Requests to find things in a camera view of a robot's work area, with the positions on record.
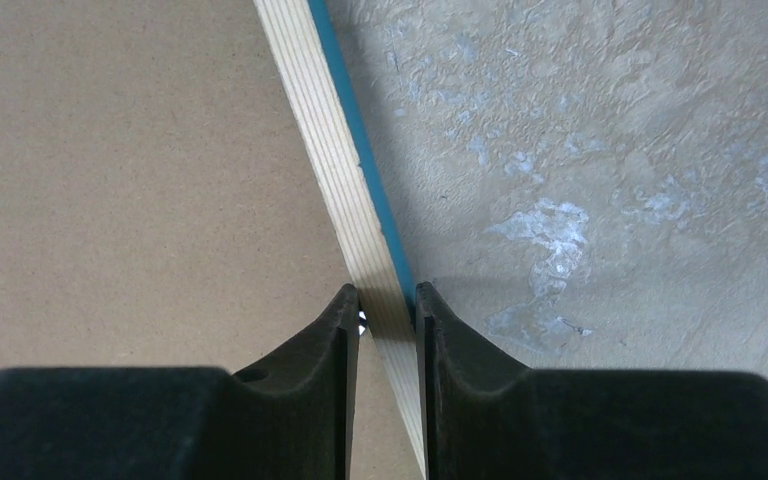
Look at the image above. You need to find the brown cardboard backing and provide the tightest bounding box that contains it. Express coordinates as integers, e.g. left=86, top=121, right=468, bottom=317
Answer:
left=0, top=0, right=422, bottom=480

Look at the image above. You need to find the blue wooden picture frame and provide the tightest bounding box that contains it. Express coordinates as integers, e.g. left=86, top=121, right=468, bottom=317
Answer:
left=255, top=1, right=426, bottom=472

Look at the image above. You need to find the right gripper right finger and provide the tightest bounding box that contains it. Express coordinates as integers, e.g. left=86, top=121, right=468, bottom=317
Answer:
left=415, top=282, right=768, bottom=479

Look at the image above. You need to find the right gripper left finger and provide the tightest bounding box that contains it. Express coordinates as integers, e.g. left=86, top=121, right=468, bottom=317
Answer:
left=0, top=285, right=359, bottom=479

